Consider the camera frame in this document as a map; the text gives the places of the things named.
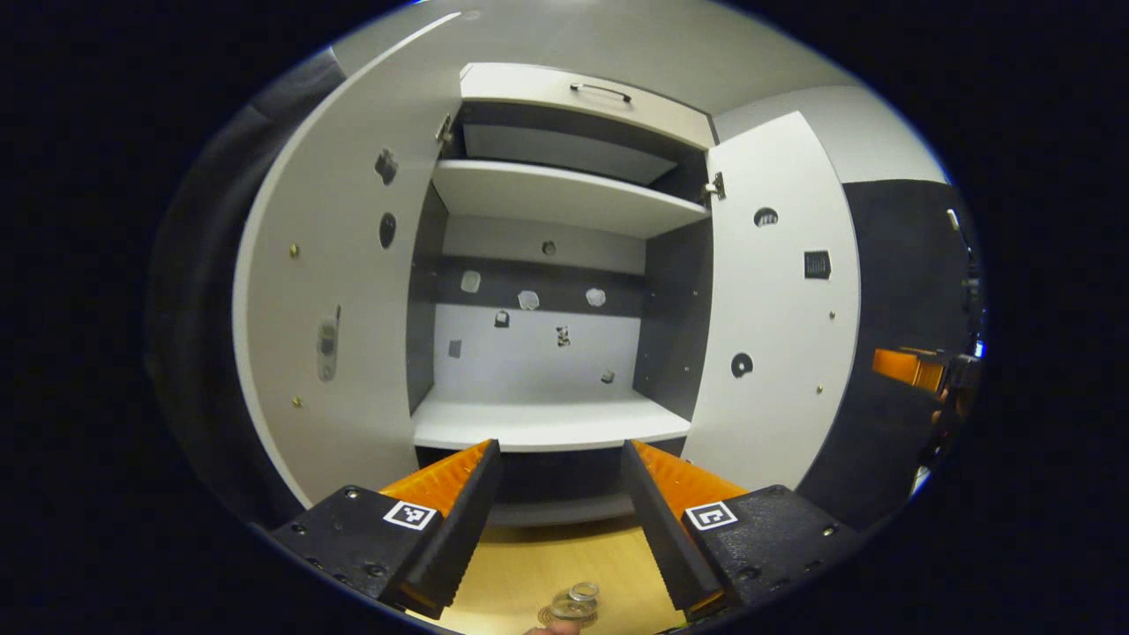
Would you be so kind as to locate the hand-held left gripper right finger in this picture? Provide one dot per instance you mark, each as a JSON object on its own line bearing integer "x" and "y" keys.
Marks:
{"x": 666, "y": 529}

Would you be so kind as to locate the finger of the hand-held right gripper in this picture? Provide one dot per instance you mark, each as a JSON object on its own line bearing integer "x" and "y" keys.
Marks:
{"x": 904, "y": 368}

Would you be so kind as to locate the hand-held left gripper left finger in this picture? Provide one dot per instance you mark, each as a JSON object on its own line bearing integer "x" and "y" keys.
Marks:
{"x": 459, "y": 520}

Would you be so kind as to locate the round brown coaster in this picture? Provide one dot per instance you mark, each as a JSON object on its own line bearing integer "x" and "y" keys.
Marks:
{"x": 547, "y": 617}

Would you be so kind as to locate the white cabinet door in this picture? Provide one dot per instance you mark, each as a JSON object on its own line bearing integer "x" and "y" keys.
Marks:
{"x": 344, "y": 265}
{"x": 776, "y": 291}

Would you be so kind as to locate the metal door hinge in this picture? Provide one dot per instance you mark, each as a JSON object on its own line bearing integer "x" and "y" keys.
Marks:
{"x": 444, "y": 130}
{"x": 714, "y": 187}

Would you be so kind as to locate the white cabinet shelf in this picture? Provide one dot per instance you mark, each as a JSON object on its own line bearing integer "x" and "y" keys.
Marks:
{"x": 564, "y": 194}

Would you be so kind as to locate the white cabinet drawer front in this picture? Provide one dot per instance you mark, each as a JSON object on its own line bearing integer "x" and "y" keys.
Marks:
{"x": 529, "y": 88}

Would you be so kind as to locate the black backdrop cloth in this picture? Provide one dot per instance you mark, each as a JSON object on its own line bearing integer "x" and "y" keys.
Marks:
{"x": 891, "y": 265}

